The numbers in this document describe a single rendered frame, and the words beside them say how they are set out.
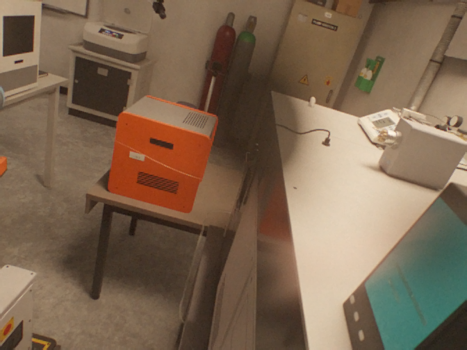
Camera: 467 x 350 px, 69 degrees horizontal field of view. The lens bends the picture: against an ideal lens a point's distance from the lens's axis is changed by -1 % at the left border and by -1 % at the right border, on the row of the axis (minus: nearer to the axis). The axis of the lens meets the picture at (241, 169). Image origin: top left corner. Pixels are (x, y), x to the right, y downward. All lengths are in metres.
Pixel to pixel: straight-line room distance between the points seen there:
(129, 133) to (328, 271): 1.34
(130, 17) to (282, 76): 1.93
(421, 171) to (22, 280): 1.24
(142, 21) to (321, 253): 4.30
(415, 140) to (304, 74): 3.46
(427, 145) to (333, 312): 0.56
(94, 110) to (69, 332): 2.89
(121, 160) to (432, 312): 1.56
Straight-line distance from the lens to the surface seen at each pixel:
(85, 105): 4.46
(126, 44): 4.18
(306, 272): 0.42
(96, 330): 2.13
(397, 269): 0.35
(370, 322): 0.35
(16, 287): 1.37
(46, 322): 2.17
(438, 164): 0.90
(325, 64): 4.27
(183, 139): 1.60
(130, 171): 1.73
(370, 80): 3.70
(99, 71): 4.29
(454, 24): 2.69
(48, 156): 3.00
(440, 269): 0.31
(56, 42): 5.23
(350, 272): 0.46
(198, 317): 1.27
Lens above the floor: 1.68
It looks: 24 degrees down
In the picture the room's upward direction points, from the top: 18 degrees clockwise
